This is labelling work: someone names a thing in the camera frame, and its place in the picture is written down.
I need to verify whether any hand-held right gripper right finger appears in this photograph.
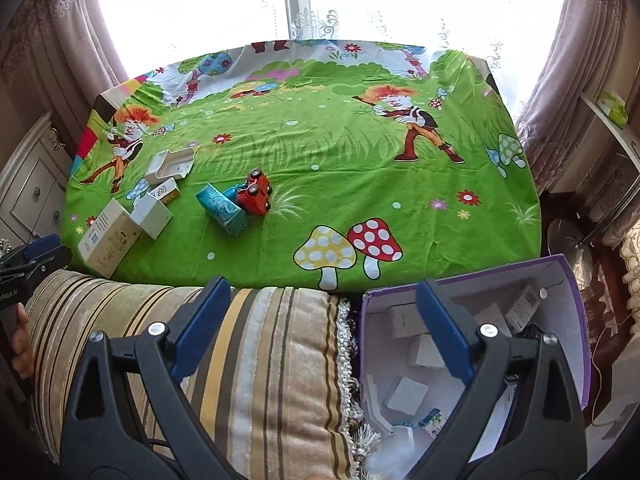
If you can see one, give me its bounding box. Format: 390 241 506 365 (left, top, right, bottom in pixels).
400 279 588 480

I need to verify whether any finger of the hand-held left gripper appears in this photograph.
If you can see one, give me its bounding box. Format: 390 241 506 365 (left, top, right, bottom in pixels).
12 234 65 266
0 245 73 286

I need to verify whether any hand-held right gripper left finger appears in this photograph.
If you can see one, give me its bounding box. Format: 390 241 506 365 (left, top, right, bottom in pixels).
59 275 251 480

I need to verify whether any small white box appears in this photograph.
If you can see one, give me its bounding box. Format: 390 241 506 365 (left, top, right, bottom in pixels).
472 304 513 337
384 375 430 417
401 333 447 369

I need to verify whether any white box grey print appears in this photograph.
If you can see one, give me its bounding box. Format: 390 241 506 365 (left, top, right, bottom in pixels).
389 304 427 341

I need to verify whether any large white box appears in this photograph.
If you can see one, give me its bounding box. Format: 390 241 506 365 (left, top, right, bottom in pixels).
76 198 144 279

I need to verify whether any white box with barcode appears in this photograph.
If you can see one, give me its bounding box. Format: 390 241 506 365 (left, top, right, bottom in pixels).
504 284 540 332

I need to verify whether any small green blue box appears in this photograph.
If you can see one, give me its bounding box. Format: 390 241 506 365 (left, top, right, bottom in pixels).
419 407 447 437

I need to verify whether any plain white box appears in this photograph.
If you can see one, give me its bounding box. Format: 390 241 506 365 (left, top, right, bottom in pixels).
129 192 174 241

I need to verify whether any teal patterned box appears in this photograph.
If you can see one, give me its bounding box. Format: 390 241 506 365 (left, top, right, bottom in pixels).
194 183 251 237

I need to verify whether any purple cardboard box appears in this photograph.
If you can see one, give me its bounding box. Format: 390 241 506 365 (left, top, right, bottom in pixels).
357 254 593 480

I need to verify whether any small white box loop logo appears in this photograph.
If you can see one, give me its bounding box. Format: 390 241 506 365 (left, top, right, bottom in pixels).
148 176 182 207

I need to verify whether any red toy car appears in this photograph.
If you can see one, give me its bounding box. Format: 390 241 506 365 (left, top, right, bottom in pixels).
234 166 274 217

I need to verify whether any white tray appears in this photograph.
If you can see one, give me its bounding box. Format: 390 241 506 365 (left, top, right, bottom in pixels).
143 147 197 187

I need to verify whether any person's left hand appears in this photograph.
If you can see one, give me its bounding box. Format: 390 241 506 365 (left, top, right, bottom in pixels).
9 304 35 381

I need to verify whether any white cabinet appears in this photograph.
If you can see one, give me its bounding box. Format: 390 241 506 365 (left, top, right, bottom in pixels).
0 110 78 246

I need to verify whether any beige striped cushion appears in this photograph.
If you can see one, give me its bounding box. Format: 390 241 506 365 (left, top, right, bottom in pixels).
22 267 371 480

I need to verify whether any shiny silver metal object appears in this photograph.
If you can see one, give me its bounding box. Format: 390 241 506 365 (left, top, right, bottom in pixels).
546 217 595 291

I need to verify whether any mauve curtain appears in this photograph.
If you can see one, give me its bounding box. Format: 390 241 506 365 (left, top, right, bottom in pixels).
0 0 131 131
515 0 640 196

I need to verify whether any green cartoon printed tablecloth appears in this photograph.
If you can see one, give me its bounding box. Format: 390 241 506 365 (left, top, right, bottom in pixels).
60 39 543 293

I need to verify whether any white shelf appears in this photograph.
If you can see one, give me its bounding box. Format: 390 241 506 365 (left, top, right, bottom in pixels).
581 91 640 173

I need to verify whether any green tissue pack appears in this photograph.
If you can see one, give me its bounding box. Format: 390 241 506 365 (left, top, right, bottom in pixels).
596 89 629 130

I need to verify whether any white sheer curtain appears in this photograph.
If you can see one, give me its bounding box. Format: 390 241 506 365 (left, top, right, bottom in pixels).
95 0 566 106

